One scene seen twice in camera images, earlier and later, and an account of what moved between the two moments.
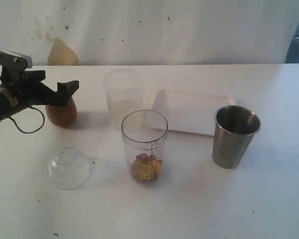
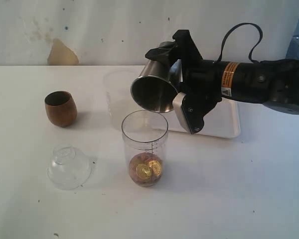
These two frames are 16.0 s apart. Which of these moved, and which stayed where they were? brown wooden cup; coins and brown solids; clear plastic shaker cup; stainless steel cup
Moved: stainless steel cup
Stayed: clear plastic shaker cup; coins and brown solids; brown wooden cup
